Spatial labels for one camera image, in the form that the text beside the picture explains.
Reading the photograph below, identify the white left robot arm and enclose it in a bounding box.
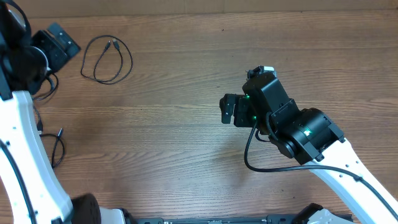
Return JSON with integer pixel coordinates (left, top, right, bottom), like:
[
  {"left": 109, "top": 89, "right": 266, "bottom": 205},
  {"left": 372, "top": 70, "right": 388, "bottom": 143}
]
[{"left": 1, "top": 1, "right": 131, "bottom": 223}]

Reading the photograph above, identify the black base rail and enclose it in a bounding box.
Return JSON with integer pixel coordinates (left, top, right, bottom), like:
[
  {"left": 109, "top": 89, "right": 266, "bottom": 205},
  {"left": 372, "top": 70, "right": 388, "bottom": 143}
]
[{"left": 124, "top": 203, "right": 354, "bottom": 224}]

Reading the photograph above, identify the thin black braided cable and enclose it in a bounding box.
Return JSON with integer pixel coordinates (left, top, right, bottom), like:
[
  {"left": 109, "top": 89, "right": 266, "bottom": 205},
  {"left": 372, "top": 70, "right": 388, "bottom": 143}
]
[{"left": 39, "top": 127, "right": 66, "bottom": 169}]

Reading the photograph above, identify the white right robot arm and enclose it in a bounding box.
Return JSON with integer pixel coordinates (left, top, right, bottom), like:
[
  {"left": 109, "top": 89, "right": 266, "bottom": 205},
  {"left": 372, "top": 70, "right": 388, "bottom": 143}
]
[{"left": 220, "top": 66, "right": 397, "bottom": 223}]

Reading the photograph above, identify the thick black USB cable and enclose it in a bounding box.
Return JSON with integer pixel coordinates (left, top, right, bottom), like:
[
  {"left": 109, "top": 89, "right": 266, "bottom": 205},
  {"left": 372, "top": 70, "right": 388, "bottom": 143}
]
[{"left": 80, "top": 34, "right": 134, "bottom": 85}]

